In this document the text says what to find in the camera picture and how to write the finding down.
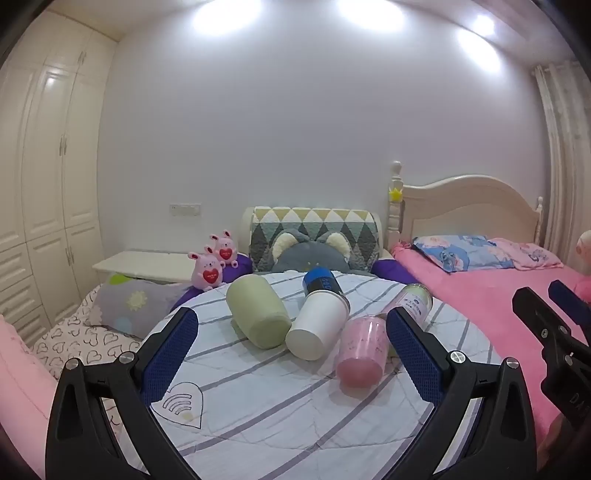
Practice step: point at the white paper cup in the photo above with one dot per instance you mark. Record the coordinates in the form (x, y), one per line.
(316, 325)

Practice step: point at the pink fleece blanket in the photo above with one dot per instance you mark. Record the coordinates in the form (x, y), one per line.
(23, 378)

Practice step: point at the white curtain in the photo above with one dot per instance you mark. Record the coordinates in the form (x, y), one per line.
(565, 161)

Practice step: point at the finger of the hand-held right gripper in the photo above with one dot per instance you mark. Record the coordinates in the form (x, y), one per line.
(568, 294)
(535, 311)

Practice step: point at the pink translucent cup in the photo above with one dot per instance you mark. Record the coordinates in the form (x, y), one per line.
(362, 355)

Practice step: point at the pink plush toy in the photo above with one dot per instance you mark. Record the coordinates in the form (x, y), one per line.
(584, 247)

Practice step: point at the blue cartoon pillow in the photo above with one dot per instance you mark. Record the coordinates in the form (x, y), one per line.
(455, 251)

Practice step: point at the yellow star decoration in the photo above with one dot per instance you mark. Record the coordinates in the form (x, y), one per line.
(395, 194)

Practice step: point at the diamond pattern headboard cover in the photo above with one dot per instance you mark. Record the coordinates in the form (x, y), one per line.
(277, 226)

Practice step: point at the white wooden headboard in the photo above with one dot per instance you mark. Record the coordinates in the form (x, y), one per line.
(466, 207)

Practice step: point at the grey bear cushion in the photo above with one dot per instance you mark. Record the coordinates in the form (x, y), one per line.
(300, 256)

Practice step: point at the small pink rabbit plush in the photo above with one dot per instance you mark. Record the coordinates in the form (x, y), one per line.
(226, 251)

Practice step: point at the pink bedsheet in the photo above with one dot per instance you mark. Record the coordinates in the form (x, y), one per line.
(480, 300)

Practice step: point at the white nightstand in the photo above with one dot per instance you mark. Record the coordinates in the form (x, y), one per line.
(138, 265)

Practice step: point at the large pink rabbit plush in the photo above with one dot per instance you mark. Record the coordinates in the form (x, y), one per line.
(207, 272)

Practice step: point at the heart print bedsheet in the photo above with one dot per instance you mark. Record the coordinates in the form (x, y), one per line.
(87, 341)

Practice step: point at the purple pillow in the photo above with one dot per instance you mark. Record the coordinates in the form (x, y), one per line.
(240, 270)
(392, 272)

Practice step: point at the light green cup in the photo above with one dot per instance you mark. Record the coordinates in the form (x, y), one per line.
(258, 309)

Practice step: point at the white wardrobe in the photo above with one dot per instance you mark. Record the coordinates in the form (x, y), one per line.
(46, 184)

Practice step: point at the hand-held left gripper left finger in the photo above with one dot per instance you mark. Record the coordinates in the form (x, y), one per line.
(170, 357)

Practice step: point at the pink cartoon pillow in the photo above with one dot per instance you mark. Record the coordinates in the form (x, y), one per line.
(531, 256)

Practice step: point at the blue and black cup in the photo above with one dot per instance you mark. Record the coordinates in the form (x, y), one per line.
(323, 279)

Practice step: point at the grey flower pillow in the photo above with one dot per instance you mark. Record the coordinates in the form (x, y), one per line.
(134, 302)

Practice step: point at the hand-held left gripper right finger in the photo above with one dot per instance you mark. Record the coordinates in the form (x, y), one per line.
(415, 362)

